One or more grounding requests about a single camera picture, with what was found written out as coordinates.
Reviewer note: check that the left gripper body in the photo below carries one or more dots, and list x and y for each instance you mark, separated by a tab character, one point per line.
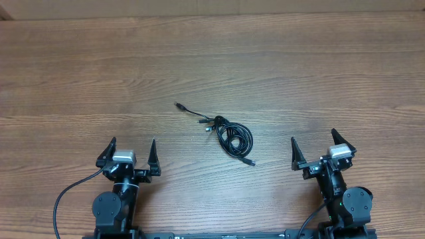
126	169

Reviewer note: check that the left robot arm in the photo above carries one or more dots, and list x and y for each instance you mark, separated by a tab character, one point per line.
114	210

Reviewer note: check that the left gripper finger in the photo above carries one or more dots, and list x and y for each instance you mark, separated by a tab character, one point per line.
107	154
153	162

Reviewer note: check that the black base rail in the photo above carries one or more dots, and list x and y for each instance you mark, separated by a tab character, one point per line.
287	234

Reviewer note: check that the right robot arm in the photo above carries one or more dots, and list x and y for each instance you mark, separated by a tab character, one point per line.
345	211

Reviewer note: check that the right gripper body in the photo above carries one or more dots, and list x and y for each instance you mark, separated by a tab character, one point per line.
325	164

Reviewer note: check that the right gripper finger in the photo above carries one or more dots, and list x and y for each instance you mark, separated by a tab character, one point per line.
297	157
338	139

